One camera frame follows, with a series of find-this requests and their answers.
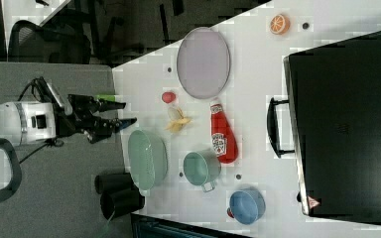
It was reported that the black office chair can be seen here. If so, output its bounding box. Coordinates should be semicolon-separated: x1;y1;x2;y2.
8;20;91;64

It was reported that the green strainer bowl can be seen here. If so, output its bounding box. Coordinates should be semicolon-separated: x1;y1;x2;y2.
128;130;168;196

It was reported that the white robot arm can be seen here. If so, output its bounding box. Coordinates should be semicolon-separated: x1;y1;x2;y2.
0;94;136;203

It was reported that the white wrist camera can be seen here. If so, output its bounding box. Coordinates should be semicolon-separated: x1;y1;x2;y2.
45;82;73;116

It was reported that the grey oval plate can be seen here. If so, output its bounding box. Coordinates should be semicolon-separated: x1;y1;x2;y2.
177;27;230;99

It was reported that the blue bowl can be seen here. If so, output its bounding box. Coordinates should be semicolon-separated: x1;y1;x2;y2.
229;188;266;225

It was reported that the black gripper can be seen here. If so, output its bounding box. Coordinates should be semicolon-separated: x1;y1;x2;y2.
56;94;137;144

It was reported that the orange slice toy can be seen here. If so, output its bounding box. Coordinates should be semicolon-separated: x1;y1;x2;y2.
270;14;291;35

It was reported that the peeled banana toy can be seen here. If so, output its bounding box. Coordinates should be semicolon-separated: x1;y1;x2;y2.
166;107;191;133

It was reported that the black cylinder lower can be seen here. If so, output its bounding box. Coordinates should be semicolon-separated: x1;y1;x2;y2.
100;189;145;219

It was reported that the black cylinder upper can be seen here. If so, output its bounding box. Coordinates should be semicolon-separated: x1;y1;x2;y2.
94;174;133;194

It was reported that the red ketchup bottle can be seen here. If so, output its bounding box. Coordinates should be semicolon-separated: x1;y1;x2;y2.
210;100;238;164

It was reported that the red tomato toy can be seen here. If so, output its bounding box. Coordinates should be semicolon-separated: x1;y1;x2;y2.
162;91;176;104

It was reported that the black oven door handle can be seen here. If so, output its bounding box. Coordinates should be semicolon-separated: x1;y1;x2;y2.
267;98;295;158

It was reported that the black cylinder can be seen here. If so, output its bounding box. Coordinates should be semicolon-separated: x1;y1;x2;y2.
94;174;133;194
100;189;145;219

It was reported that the black oven appliance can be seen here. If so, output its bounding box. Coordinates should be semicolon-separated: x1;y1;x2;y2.
284;31;381;225

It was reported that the green pot with handle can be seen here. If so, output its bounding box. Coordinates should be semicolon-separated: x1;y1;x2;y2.
184;150;221;192

